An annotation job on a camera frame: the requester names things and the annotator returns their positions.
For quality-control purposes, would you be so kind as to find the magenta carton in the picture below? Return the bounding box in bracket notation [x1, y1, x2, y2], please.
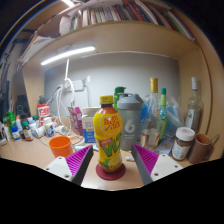
[67, 106, 84, 137]

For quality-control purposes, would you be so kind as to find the green plastic jar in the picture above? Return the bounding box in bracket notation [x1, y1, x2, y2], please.
[3, 112, 16, 129]

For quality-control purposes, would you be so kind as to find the yellow drink bottle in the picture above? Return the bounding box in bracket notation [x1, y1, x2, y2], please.
[92, 94, 124, 174]

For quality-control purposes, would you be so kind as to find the orange plastic cup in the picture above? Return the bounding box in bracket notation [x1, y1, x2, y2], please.
[48, 135, 74, 159]

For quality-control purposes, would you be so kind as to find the white and blue box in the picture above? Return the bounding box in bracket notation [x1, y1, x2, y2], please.
[81, 107, 101, 144]

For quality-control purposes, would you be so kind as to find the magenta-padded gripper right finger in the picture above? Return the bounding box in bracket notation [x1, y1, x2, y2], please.
[130, 143, 184, 186]

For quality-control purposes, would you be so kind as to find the tall green bottle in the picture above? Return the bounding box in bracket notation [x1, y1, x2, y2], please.
[113, 86, 127, 111]

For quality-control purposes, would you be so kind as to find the clear white-capped glass bottle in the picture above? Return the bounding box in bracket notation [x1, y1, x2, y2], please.
[185, 76, 203, 133]

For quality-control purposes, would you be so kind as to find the flat round red coaster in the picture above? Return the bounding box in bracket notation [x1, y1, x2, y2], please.
[95, 162, 127, 181]

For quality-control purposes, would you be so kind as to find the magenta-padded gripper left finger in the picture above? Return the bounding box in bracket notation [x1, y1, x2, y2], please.
[43, 144, 95, 187]

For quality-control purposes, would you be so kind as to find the grey shaker bottle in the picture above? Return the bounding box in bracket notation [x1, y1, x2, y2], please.
[116, 93, 144, 152]

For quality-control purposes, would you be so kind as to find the white cable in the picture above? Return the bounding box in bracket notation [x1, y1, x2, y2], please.
[53, 58, 86, 148]

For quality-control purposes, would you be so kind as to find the brown jar with white lid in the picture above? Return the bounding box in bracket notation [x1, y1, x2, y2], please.
[171, 126, 196, 162]

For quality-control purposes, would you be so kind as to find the clear gold-capped glass bottle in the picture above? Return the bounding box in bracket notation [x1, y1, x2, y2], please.
[139, 77, 162, 151]

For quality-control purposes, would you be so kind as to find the white LED light bar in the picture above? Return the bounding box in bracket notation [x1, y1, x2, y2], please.
[40, 45, 96, 67]

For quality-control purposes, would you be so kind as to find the blue plastic bag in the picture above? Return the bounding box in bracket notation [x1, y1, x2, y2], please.
[139, 95, 186, 139]

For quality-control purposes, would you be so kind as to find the clear green-capped bottle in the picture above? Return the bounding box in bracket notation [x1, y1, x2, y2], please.
[158, 87, 168, 139]

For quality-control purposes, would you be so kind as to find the white wall power socket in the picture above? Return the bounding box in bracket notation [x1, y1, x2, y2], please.
[71, 79, 88, 92]

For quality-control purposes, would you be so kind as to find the brown mug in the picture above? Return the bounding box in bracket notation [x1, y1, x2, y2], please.
[187, 133, 219, 165]

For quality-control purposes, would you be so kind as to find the white bottle with blue lid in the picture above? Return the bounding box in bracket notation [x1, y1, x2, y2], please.
[10, 125, 22, 142]

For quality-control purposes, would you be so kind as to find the white blue-label bottle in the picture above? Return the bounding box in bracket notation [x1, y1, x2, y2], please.
[43, 116, 55, 138]

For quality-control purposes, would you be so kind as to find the red and white canister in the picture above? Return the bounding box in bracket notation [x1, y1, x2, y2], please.
[36, 102, 51, 121]

